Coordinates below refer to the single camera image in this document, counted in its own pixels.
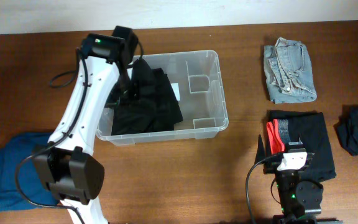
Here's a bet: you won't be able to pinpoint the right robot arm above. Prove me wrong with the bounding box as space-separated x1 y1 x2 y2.
247 136 343 224

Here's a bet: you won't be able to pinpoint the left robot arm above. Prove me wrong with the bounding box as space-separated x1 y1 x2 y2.
32 26 140 223

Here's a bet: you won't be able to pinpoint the light blue folded jeans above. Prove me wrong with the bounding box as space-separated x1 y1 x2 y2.
263 37 317 104

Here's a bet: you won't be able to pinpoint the white label in container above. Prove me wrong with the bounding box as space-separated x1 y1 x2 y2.
171 83 180 101

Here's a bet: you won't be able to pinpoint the blue folded garment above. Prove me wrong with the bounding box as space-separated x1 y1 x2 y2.
0 133 58 212

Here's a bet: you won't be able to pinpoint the clear plastic storage container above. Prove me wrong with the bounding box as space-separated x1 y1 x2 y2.
96 50 229 146

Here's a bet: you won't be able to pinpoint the black garment with red waistband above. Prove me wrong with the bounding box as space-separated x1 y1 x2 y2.
268 110 336 182

